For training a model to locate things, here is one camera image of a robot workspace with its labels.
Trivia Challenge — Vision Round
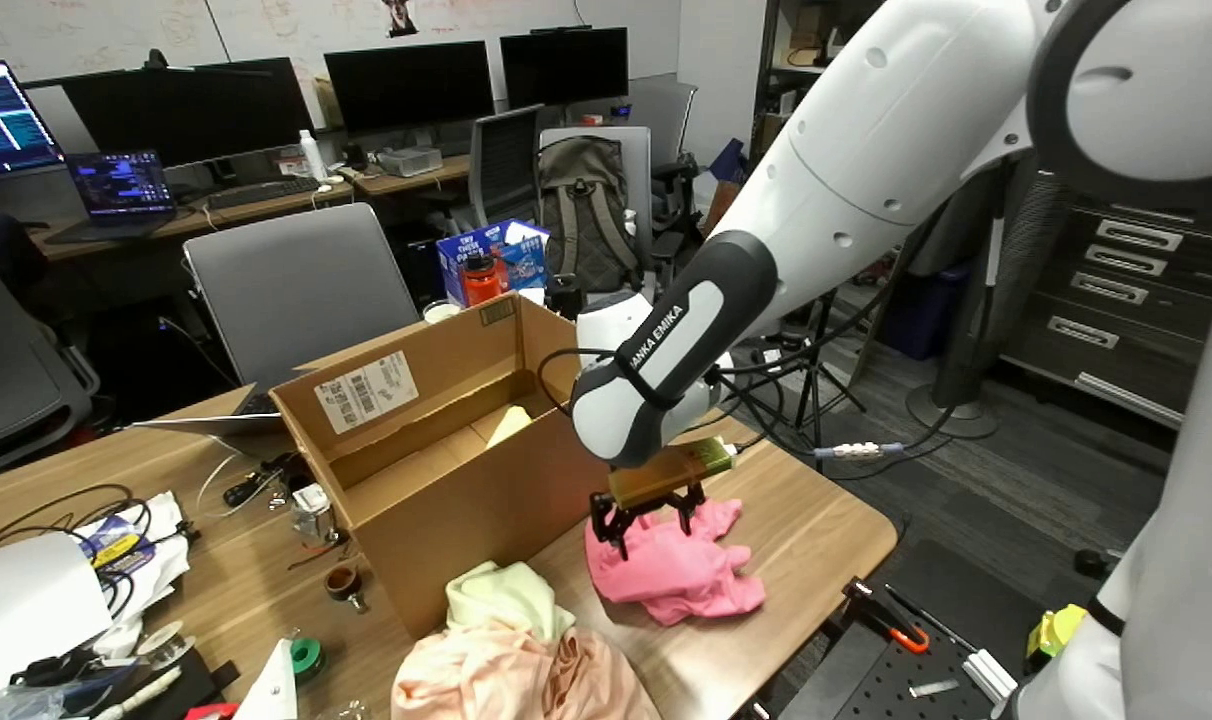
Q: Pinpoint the grey-green backpack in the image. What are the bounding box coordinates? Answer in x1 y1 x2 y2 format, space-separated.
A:
534 135 649 308

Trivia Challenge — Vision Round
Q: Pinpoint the grey pedestal column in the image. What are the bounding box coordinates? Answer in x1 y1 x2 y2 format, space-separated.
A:
922 171 1035 414

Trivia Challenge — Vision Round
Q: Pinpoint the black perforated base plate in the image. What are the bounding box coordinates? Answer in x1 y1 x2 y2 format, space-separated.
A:
772 616 1035 720

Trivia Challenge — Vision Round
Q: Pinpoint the grey tilted monitor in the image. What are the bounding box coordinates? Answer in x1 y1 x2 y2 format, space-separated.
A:
469 101 547 234

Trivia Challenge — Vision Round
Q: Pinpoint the black computer monitor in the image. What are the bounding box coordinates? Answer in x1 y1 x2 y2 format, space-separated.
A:
494 26 632 113
58 56 311 171
320 38 500 135

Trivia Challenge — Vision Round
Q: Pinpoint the light grey office chair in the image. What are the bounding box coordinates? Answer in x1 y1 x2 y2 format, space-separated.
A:
180 199 421 403

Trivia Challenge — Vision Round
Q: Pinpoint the white hand tool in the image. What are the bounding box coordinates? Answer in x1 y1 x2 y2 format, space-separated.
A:
959 648 1024 707

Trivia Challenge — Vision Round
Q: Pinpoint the white plastic bottle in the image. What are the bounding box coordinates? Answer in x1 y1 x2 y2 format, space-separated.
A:
294 130 332 185

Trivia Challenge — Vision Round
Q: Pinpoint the blue printed box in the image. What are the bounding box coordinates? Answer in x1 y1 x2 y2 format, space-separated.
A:
434 218 556 308

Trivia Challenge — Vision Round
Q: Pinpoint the peach shirt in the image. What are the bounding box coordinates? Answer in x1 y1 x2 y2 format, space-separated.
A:
388 622 661 720

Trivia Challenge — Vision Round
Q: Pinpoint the black drawer cabinet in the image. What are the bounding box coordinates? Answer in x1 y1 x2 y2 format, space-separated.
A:
998 171 1212 435

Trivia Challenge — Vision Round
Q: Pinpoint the green tape roll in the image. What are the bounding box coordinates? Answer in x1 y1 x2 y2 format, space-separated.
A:
282 635 326 681

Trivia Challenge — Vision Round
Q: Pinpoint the white plastic bag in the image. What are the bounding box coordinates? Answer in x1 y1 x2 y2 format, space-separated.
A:
0 534 117 704

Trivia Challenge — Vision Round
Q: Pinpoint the pink shirt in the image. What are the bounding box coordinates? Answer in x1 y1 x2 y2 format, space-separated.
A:
580 492 772 632

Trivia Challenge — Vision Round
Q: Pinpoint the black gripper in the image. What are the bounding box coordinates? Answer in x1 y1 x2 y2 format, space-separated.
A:
582 477 710 560

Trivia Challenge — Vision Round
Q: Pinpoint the yellow-green clamp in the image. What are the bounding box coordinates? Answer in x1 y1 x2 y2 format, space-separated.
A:
1024 601 1093 660

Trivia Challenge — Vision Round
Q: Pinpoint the yellow-green wrist mounting plate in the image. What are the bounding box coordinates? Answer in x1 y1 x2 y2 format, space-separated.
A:
604 435 738 513

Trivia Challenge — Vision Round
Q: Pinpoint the thin black table cable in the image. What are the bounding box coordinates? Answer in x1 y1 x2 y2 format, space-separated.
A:
0 479 157 564

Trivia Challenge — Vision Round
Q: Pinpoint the laptop with purple screen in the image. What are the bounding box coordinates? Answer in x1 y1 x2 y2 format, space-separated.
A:
68 150 180 244

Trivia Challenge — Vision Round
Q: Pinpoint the lit blue computer monitor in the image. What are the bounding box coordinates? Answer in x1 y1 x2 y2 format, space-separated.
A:
0 56 68 185

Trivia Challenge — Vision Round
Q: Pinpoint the small brown round object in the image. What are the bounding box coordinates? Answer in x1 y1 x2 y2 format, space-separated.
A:
320 564 370 616

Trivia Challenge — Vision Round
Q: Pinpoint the brown cardboard box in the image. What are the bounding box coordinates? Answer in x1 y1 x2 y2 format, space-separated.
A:
269 293 643 639

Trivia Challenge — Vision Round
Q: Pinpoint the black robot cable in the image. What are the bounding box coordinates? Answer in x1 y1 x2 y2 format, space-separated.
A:
534 299 959 479

